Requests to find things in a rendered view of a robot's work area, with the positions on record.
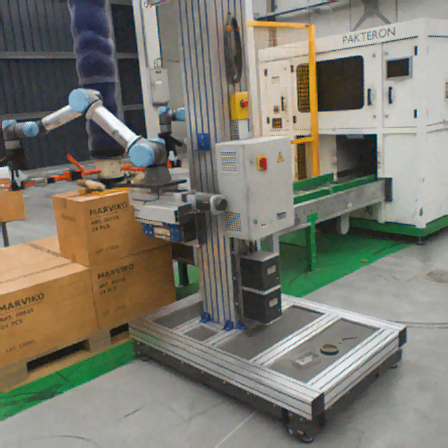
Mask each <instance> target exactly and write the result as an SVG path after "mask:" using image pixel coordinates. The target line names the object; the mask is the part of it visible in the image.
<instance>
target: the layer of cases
mask: <svg viewBox="0 0 448 448"><path fill-rule="evenodd" d="M174 301H176V293H175V283H174V272H173V263H172V253H171V244H165V245H162V246H159V247H155V248H152V249H149V250H145V251H142V252H139V253H135V254H132V255H129V256H125V257H122V258H119V259H115V260H112V261H109V262H104V263H101V264H98V265H94V266H91V267H88V266H85V265H83V264H81V263H78V262H76V261H73V260H71V259H68V258H66V257H63V256H61V254H60V248H59V241H58V235H55V236H52V237H47V238H43V239H39V240H35V241H30V242H26V243H22V244H17V245H13V246H9V247H5V248H0V368H2V367H4V366H7V365H11V364H13V363H16V362H18V361H21V360H23V359H26V358H29V357H31V356H34V355H36V354H39V353H41V352H44V351H47V350H49V349H52V348H54V347H57V346H59V345H62V344H65V343H67V342H70V341H72V340H75V339H78V338H80V337H83V336H85V335H88V334H90V333H93V332H96V331H98V330H101V329H103V328H107V327H109V326H112V325H115V324H117V323H120V322H122V321H125V320H127V319H130V318H133V317H135V316H138V315H140V314H143V313H145V312H148V311H151V310H153V309H156V308H158V307H161V306H163V305H166V304H169V303H171V302H174Z"/></svg>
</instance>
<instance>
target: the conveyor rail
mask: <svg viewBox="0 0 448 448"><path fill-rule="evenodd" d="M350 200H352V208H349V209H346V202H347V201H350ZM383 200H385V179H379V180H376V182H372V183H369V184H367V185H362V186H359V187H355V188H352V189H349V190H345V191H342V192H338V193H335V194H333V195H328V196H325V197H321V198H318V199H315V200H311V201H308V202H304V203H301V204H298V205H293V215H295V223H294V226H292V227H289V228H286V229H284V230H281V231H278V236H281V235H284V234H287V233H289V232H292V231H296V230H299V229H302V228H305V227H308V226H311V222H309V223H307V215H310V214H313V213H316V212H318V220H316V224H317V223H319V222H322V221H325V220H328V219H331V218H334V217H337V216H340V215H343V214H346V213H348V212H351V211H354V210H357V209H360V208H363V207H366V206H369V205H372V204H375V203H378V202H380V201H383Z"/></svg>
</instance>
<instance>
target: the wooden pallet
mask: <svg viewBox="0 0 448 448"><path fill-rule="evenodd" d="M175 302H177V301H174V302H171V303H169V304H166V305H163V306H161V307H158V308H156V309H153V310H151V311H148V312H145V313H143V314H140V315H138V316H135V317H133V318H130V319H127V320H125V321H122V322H120V323H117V324H115V325H112V326H109V327H107V328H103V329H101V330H98V331H96V332H93V333H90V334H88V335H85V336H83V337H80V338H78V339H75V340H72V341H70V342H67V343H65V344H62V345H59V346H57V347H54V348H52V349H49V350H47V351H44V352H41V353H39V354H36V355H34V356H31V357H29V358H26V359H23V360H21V361H18V362H16V363H13V364H11V365H7V366H4V367H2V368H0V390H1V391H2V393H5V392H8V391H10V390H13V389H15V388H17V387H20V386H22V385H25V384H27V383H29V382H32V381H34V380H36V379H39V378H41V377H44V376H46V375H48V374H51V373H53V372H55V371H58V370H60V369H63V368H65V367H67V366H70V365H72V364H74V363H77V362H79V361H82V360H84V359H86V358H89V357H91V356H93V355H96V354H98V353H101V352H103V351H106V350H109V349H111V348H113V347H116V346H118V345H120V344H123V343H125V342H128V341H130V340H132V338H131V337H130V332H129V330H128V331H126V332H123V333H121V334H118V335H116V336H113V337H111V332H110V330H111V329H114V328H116V327H119V326H121V325H124V324H126V323H129V322H131V321H133V320H135V319H138V318H140V317H142V316H145V315H147V314H149V313H152V312H154V311H156V310H159V309H161V308H163V307H166V306H168V305H170V304H173V303H175ZM80 341H82V344H83V349H80V350H78V351H75V352H73V353H70V354H68V355H65V356H63V357H61V358H58V359H56V360H53V361H51V362H48V363H46V364H43V365H41V366H38V367H36V368H33V369H31V370H28V369H27V362H29V361H32V360H34V359H37V358H39V357H42V356H44V355H47V354H49V353H52V352H54V351H57V350H60V349H62V348H65V347H67V346H70V345H72V344H75V343H77V342H80Z"/></svg>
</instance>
